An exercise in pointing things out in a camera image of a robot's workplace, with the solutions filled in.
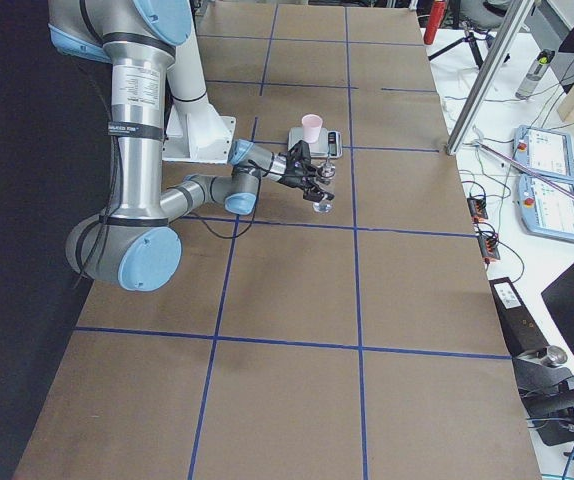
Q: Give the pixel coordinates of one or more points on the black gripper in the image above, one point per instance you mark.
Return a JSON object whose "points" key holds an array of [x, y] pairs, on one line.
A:
{"points": [[294, 175]]}

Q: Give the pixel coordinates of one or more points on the clear glass sauce bottle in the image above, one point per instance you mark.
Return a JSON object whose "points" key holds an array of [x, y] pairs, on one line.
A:
{"points": [[325, 206]]}

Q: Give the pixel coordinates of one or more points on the pink plastic cup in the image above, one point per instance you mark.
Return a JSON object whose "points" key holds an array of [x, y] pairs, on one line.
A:
{"points": [[311, 127]]}

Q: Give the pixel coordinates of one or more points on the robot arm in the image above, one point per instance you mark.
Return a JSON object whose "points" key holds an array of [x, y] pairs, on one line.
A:
{"points": [[131, 242]]}

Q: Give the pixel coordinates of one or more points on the grey digital kitchen scale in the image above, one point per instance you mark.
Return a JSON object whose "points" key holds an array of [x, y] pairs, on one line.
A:
{"points": [[329, 143]]}

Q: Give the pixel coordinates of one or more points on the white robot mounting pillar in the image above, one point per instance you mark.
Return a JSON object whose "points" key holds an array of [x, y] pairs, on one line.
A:
{"points": [[196, 132]]}

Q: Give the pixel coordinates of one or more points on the orange terminal block far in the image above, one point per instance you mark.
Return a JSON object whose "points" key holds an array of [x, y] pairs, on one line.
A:
{"points": [[477, 209]]}

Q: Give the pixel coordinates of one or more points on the orange terminal block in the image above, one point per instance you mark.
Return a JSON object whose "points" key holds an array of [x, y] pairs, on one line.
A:
{"points": [[488, 244], [477, 209]]}

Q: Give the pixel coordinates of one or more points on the orange terminal block near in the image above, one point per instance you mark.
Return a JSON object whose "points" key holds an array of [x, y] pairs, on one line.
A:
{"points": [[488, 244]]}

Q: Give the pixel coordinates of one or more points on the metal rod green tip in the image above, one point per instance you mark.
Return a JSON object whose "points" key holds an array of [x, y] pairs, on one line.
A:
{"points": [[526, 170]]}

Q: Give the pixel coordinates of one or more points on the black tripod leg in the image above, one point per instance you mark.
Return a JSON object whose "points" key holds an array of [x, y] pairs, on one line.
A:
{"points": [[471, 37]]}

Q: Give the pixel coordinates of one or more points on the red cylinder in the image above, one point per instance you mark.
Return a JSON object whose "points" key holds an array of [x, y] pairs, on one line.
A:
{"points": [[434, 21]]}

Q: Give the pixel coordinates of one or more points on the lower blue teach pendant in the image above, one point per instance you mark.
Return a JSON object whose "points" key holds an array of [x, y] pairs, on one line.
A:
{"points": [[546, 211]]}

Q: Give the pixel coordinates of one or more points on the blue teach pendant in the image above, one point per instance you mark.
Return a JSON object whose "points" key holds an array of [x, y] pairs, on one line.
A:
{"points": [[546, 211], [545, 151]]}

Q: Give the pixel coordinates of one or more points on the upper blue teach pendant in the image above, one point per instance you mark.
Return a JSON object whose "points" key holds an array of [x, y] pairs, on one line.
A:
{"points": [[545, 151]]}

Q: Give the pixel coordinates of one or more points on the clear bottle green cap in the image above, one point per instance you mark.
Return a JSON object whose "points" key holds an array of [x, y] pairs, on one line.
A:
{"points": [[534, 74]]}

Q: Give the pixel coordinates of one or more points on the black box white label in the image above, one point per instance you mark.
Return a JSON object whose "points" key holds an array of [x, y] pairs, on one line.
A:
{"points": [[520, 330]]}

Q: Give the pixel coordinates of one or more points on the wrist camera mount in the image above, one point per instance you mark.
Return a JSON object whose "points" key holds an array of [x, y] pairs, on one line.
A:
{"points": [[300, 152]]}

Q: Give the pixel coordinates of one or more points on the aluminium frame post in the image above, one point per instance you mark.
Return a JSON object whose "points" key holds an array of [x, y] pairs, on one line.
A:
{"points": [[514, 19]]}

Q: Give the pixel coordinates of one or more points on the black camera stand clamp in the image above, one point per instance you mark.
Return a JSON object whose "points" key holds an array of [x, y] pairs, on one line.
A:
{"points": [[546, 390]]}

